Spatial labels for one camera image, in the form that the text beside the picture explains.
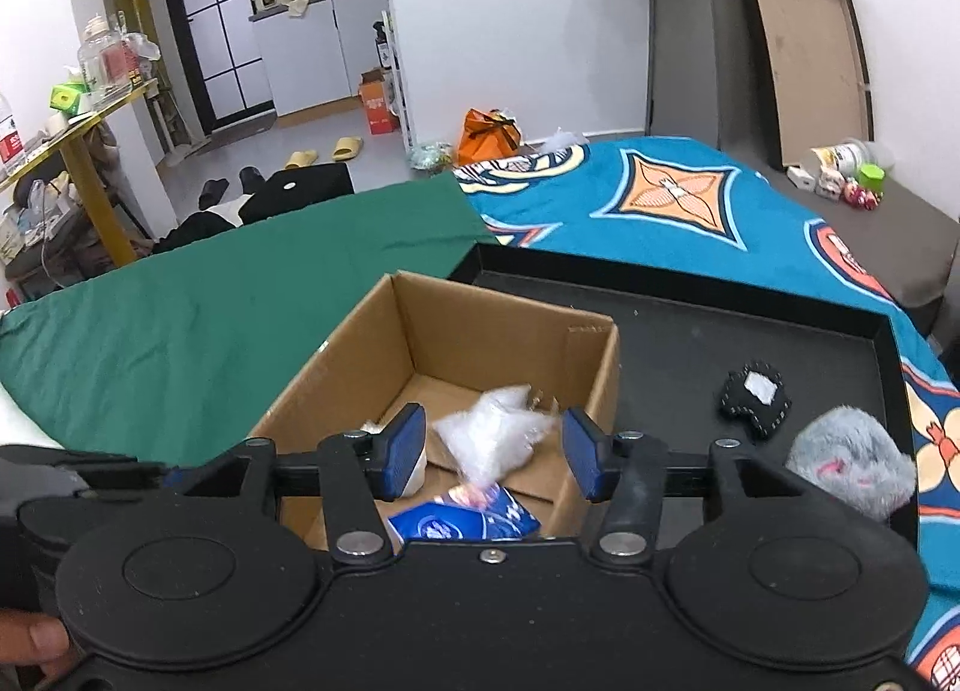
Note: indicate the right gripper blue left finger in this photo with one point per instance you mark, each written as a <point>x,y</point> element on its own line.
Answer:
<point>359,468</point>

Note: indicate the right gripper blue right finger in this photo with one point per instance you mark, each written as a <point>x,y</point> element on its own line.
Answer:
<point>622,476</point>

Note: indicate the clear bag of white stuffing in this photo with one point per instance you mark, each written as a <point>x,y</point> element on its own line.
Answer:
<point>497,434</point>

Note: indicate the grey pink plush toy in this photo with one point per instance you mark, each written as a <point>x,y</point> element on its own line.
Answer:
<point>849,454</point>

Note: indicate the left hand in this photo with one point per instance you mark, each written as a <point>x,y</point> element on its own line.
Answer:
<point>35,639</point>

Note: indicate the blue tissue pack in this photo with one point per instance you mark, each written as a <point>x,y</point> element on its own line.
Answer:
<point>466,514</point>

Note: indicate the black tray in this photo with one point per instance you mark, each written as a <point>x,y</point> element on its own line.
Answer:
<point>681,334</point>

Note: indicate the black felt patch toy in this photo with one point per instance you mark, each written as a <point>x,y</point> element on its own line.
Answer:
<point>755,396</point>

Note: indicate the green cloth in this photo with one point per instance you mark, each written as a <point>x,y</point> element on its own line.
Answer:
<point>177,357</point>

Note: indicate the blue patterned blanket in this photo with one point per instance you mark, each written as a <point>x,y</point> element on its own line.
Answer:
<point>674,203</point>

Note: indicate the black bag on floor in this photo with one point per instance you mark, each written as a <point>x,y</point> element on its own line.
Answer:
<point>296,188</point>

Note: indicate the left yellow slipper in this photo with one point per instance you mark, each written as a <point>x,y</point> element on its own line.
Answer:
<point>302,158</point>

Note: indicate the yellow slipper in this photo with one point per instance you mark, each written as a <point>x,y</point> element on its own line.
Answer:
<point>302,158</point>
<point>346,149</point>

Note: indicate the right yellow slipper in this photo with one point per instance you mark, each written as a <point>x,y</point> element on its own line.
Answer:
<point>346,149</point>

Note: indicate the orange bag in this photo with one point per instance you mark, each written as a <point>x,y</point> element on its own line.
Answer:
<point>486,135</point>

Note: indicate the orange cardboard box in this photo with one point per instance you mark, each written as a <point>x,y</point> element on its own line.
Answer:
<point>372,93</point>

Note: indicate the green cup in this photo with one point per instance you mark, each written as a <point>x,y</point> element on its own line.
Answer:
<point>871,177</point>

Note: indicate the white kitchen cabinet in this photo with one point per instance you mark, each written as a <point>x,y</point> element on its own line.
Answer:
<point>317,58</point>

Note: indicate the yellow side table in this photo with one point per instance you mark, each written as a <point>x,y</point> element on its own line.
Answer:
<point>70,144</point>

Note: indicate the leaning framed board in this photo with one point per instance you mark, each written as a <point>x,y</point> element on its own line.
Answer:
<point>813,83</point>

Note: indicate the clear plastic water jug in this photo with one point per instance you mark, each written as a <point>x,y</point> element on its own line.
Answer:
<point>101,57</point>

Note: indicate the black framed glass door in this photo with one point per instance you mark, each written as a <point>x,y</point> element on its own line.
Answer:
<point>222,62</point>

